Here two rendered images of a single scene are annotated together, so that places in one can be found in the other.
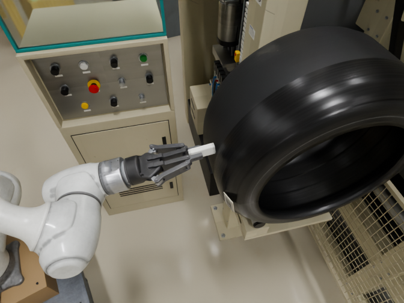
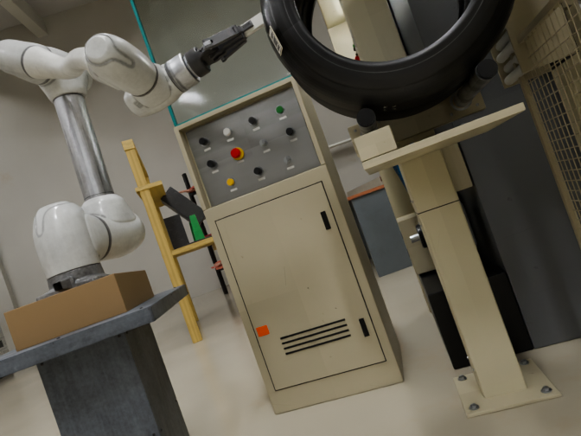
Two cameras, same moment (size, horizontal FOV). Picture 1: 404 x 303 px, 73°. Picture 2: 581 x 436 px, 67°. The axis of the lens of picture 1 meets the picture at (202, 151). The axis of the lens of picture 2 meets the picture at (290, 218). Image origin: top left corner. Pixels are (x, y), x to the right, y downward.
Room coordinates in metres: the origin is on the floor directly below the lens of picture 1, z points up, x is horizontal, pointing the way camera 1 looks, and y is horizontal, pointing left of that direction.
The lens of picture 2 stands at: (-0.62, -0.43, 0.72)
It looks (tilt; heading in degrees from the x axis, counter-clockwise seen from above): 1 degrees up; 26
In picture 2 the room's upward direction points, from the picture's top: 20 degrees counter-clockwise
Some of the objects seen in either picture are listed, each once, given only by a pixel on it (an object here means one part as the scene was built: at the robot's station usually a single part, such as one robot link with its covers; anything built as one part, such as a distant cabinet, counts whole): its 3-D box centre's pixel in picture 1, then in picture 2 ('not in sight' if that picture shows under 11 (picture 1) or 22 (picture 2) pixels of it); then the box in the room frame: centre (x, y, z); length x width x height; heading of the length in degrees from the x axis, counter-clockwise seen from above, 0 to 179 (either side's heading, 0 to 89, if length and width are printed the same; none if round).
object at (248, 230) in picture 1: (241, 192); (376, 150); (0.58, -0.16, 0.84); 0.36 x 0.09 x 0.06; 13
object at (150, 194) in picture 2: not in sight; (215, 226); (3.38, 2.39, 0.98); 1.51 x 1.35 x 1.95; 37
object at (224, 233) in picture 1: (233, 218); (501, 384); (0.86, -0.22, 0.01); 0.27 x 0.27 x 0.02; 13
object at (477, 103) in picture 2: not in sight; (414, 118); (0.79, -0.26, 0.90); 0.40 x 0.03 x 0.10; 103
